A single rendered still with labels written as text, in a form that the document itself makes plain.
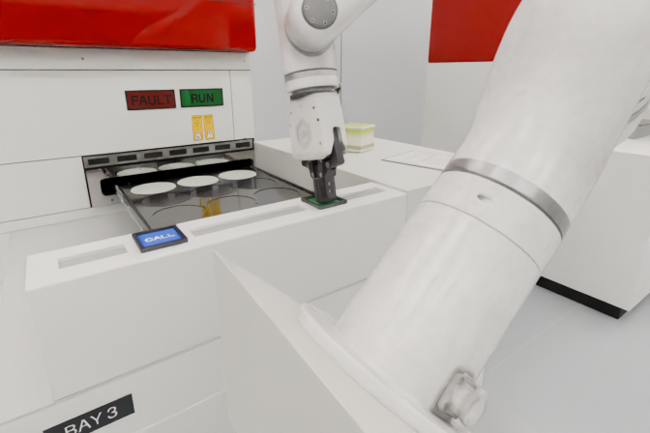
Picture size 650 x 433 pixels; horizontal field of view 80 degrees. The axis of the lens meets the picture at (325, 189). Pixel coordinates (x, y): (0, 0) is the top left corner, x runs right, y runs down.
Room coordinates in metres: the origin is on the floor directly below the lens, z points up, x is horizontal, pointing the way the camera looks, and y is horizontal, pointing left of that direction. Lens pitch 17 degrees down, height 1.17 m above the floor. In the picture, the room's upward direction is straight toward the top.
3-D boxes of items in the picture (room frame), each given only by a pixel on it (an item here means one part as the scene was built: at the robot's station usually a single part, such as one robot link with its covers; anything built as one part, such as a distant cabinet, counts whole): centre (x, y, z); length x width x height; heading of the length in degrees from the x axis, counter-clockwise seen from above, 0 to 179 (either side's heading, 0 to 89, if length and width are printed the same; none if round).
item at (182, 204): (0.87, 0.26, 0.90); 0.34 x 0.34 x 0.01; 36
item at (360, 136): (1.04, -0.08, 1.00); 0.07 x 0.07 x 0.07; 54
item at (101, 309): (0.54, 0.10, 0.89); 0.55 x 0.09 x 0.14; 126
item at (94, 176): (1.03, 0.40, 0.89); 0.44 x 0.02 x 0.10; 126
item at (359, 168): (1.02, -0.11, 0.89); 0.62 x 0.35 x 0.14; 36
